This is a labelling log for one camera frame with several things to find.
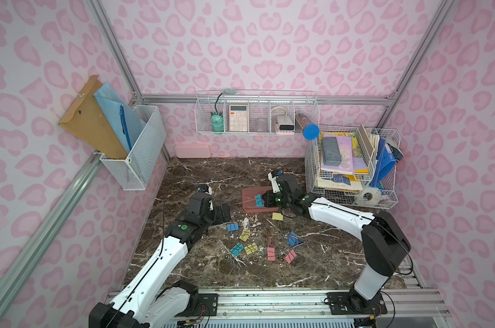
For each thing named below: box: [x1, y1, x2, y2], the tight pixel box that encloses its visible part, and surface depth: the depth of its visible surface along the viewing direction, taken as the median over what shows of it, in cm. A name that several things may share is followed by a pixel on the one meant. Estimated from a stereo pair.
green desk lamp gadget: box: [210, 88, 237, 132], surface depth 92 cm
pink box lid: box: [173, 144, 212, 159], surface depth 120 cm
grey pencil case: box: [321, 136, 342, 167], surface depth 90 cm
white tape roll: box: [358, 186, 381, 206], surface depth 97 cm
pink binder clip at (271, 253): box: [266, 247, 276, 262], surface depth 85 cm
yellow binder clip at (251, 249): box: [244, 242, 258, 255], surface depth 87 cm
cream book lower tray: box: [316, 174, 364, 192], surface depth 89 cm
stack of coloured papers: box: [319, 131, 370, 175], surface depth 93 cm
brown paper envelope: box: [58, 75, 128, 160], surface depth 70 cm
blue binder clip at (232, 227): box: [226, 222, 240, 233], surface depth 94 cm
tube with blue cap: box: [294, 112, 320, 141], surface depth 86 cm
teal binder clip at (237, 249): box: [230, 242, 245, 256], surface depth 87 cm
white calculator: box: [229, 104, 248, 132], surface depth 97 cm
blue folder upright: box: [369, 137, 397, 188], surface depth 92 cm
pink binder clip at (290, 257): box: [283, 248, 298, 264], surface depth 85 cm
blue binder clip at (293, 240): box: [287, 230, 304, 246], surface depth 89 cm
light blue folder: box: [93, 82, 147, 154], surface depth 71 cm
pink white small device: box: [275, 115, 295, 135], surface depth 90 cm
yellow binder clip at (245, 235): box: [239, 228, 251, 242], surface depth 91 cm
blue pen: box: [119, 104, 132, 152], surface depth 68 cm
